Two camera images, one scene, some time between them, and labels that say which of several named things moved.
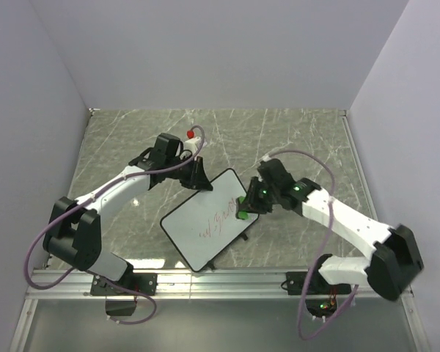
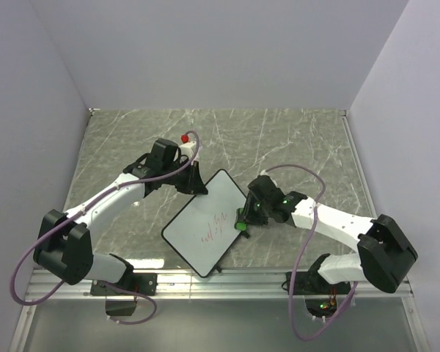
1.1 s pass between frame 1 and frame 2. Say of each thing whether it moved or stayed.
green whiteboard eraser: moved
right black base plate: stayed
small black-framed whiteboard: stayed
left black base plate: stayed
